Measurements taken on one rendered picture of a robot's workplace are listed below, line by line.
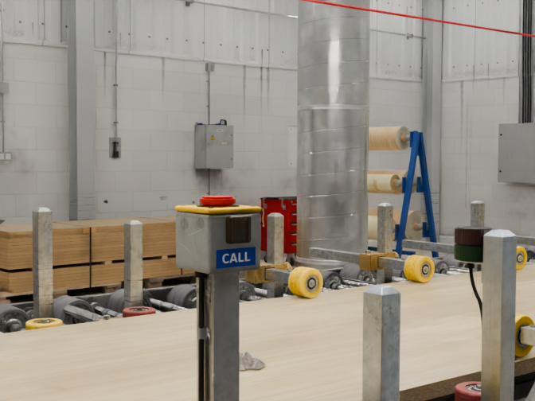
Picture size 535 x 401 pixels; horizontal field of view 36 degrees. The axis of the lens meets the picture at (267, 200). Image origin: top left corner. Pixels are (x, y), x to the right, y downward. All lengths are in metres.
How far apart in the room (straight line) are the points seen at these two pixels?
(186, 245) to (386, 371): 0.34
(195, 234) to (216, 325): 0.10
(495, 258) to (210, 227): 0.53
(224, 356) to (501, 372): 0.51
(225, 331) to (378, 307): 0.24
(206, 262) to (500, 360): 0.56
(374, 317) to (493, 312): 0.25
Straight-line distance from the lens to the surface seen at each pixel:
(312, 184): 5.26
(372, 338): 1.08
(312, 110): 5.27
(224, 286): 0.90
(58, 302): 2.51
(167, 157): 9.32
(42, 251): 1.98
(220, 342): 0.91
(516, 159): 11.47
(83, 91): 8.59
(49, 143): 8.62
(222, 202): 0.89
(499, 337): 1.27
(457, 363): 1.55
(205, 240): 0.87
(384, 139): 8.53
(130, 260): 2.08
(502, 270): 1.25
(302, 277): 2.15
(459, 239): 1.28
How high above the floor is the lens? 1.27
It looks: 3 degrees down
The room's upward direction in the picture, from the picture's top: straight up
